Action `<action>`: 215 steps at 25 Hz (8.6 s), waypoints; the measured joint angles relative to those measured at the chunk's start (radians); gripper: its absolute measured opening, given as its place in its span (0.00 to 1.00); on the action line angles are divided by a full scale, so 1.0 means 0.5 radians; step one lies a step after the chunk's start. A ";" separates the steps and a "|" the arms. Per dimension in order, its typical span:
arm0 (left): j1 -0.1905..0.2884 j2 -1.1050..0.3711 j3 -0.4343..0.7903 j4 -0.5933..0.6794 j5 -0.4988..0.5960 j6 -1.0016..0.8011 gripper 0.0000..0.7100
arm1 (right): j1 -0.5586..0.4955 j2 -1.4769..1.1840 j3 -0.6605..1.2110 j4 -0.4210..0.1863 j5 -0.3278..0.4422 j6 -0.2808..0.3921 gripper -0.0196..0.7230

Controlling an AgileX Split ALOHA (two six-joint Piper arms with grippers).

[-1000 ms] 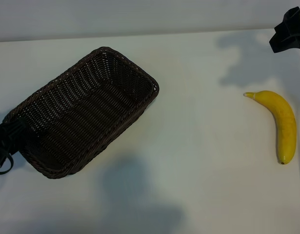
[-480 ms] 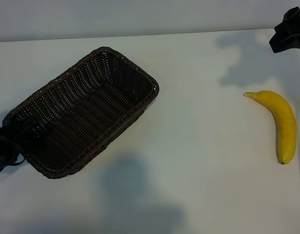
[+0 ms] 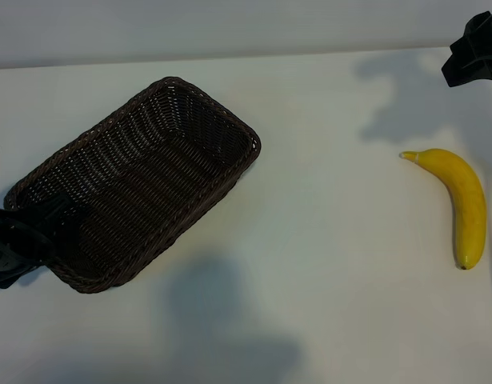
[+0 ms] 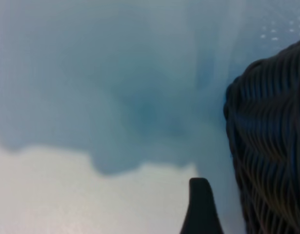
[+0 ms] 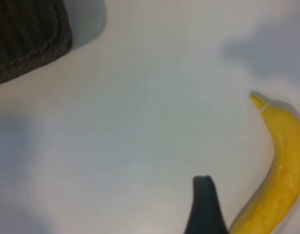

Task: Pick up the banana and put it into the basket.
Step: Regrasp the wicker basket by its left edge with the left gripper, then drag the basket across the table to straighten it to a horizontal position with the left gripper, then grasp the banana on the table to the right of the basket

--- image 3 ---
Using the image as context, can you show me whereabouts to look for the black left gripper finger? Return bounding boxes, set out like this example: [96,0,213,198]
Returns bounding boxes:
[0,261,51,290]
[19,193,74,242]

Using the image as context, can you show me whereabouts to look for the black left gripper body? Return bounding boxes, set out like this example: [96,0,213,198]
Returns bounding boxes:
[0,205,55,290]

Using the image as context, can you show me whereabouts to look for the yellow banana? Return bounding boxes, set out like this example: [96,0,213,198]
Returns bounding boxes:
[399,147,488,271]

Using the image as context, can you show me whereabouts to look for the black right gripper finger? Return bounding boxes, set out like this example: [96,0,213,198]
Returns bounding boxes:
[463,10,492,65]
[441,34,492,88]

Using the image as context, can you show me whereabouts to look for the dark brown wicker basket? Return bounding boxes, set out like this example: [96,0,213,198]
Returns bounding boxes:
[3,75,262,295]

